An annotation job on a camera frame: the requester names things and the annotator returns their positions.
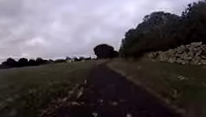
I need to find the pale stone rubble wall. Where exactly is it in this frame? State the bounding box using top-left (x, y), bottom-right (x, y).
top-left (143, 41), bottom-right (206, 71)

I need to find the dark rounded tree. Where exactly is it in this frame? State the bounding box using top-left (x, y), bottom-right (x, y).
top-left (92, 43), bottom-right (119, 60)

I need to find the green grass field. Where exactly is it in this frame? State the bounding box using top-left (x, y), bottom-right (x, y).
top-left (0, 59), bottom-right (103, 117)

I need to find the distant row of trees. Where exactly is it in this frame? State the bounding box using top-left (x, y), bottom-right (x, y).
top-left (0, 54), bottom-right (93, 70)

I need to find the grass verge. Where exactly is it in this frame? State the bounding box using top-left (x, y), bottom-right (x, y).
top-left (105, 53), bottom-right (206, 117)

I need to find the dark dirt track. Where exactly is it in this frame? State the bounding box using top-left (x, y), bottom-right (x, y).
top-left (37, 56), bottom-right (188, 117)

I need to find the dark wood of trees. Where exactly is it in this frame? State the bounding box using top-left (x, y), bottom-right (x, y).
top-left (116, 0), bottom-right (206, 60)

